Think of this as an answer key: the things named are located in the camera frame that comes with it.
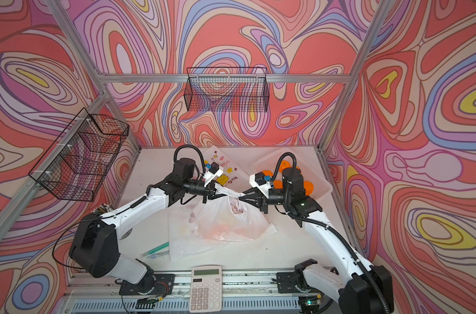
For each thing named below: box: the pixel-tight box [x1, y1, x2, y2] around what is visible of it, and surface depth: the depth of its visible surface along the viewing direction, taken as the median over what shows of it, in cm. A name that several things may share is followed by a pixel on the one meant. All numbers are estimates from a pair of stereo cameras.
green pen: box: [140, 241, 170, 257], surface depth 84 cm
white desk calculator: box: [188, 264, 223, 313], surface depth 73 cm
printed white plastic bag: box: [194, 182, 278, 241], surface depth 80 cm
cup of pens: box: [90, 202, 114, 216], surface depth 78 cm
